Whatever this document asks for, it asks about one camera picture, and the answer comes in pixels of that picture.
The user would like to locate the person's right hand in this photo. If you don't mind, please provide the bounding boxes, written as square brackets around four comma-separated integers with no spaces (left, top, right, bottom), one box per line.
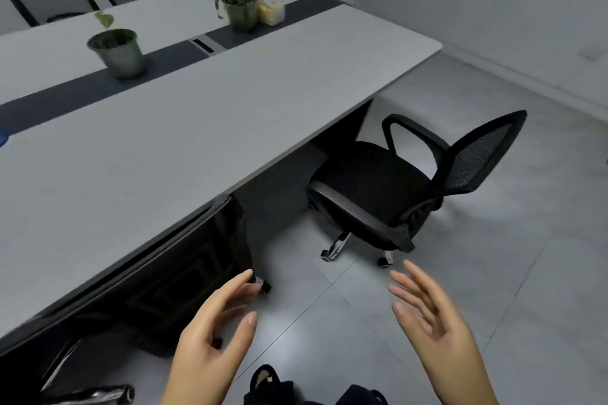
[388,259,485,396]

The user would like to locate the person's left hand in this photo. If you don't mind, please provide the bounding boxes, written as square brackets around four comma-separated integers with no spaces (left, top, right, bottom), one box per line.
[163,268,258,394]

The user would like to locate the black sandal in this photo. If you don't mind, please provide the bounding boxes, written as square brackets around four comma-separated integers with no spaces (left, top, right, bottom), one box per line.
[249,364,281,394]

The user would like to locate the person's black trousers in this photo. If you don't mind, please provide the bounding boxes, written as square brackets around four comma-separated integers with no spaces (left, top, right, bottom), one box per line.
[242,380,388,405]

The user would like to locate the yellow white tissue pack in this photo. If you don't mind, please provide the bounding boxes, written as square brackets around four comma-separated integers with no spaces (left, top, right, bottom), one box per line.
[258,0,286,26]

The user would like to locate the grey pot with small sprout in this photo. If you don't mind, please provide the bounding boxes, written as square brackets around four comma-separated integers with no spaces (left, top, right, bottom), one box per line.
[87,10,146,80]

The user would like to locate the silver table cable outlet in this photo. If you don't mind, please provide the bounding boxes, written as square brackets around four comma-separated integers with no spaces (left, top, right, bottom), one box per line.
[187,33,224,55]

